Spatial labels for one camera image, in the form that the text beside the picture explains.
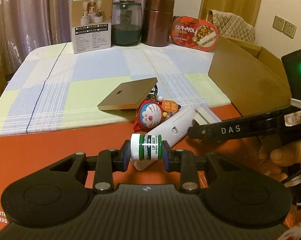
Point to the green white lip balm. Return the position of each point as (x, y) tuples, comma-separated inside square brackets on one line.
[(146, 147)]

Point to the Doraemon toy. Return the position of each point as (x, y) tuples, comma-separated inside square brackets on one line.
[(153, 111)]

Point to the red instant rice meal box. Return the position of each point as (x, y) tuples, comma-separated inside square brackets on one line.
[(194, 33)]

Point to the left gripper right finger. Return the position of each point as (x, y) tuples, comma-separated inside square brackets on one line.
[(172, 159)]

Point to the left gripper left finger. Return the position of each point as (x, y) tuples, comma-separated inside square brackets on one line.
[(115, 160)]

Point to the purple curtain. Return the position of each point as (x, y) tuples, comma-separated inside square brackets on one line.
[(29, 24)]

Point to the beige wall socket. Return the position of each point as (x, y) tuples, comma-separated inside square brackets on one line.
[(284, 26)]

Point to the checkered tablecloth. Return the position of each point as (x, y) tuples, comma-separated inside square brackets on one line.
[(55, 89)]

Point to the gold TP-Link router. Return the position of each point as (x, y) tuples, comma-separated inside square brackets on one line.
[(128, 95)]

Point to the brown cardboard box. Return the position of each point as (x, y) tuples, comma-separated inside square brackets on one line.
[(250, 76)]

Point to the green glass jar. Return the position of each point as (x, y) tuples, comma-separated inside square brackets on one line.
[(126, 22)]

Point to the beige quilted chair cushion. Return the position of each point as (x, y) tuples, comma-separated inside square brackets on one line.
[(231, 25)]

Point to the red flat cardboard sheet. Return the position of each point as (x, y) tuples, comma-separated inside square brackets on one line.
[(21, 155)]

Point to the white cylindrical device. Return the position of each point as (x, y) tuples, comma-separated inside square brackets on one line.
[(172, 131)]

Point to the right hand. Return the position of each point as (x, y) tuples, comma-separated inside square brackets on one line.
[(278, 158)]

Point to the white product box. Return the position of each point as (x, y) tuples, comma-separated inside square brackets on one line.
[(90, 24)]

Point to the brown cylindrical canister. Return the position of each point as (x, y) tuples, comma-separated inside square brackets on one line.
[(157, 22)]

